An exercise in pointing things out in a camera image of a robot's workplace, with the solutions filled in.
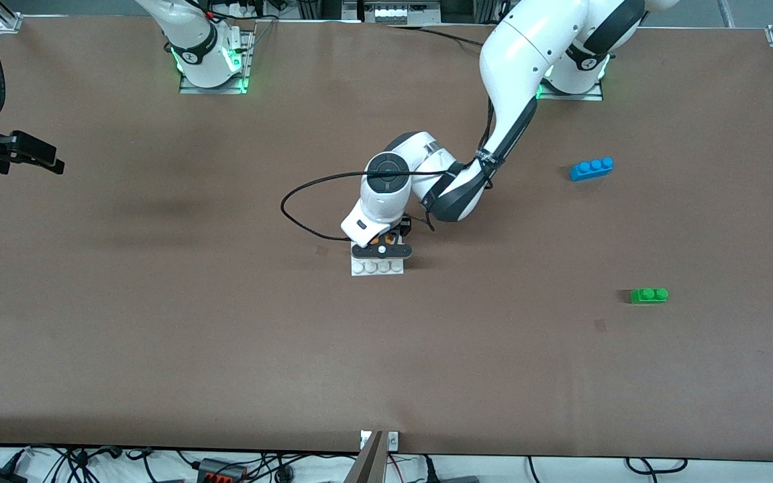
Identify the white studded base plate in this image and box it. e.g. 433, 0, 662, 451
350, 254, 407, 278

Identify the blue three-stud block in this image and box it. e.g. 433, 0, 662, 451
569, 157, 615, 182

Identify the white power strip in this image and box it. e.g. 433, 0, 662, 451
363, 0, 442, 26

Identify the black plug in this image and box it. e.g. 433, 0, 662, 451
425, 456, 481, 483

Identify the black box with red connectors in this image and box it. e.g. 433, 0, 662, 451
197, 458, 248, 483

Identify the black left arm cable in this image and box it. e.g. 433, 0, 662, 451
280, 97, 496, 242

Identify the black cable across table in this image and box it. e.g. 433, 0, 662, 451
385, 24, 488, 49

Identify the white pole bracket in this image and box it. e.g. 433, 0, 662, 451
360, 430, 401, 451

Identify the grey camera stand pole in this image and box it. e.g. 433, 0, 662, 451
343, 430, 387, 483

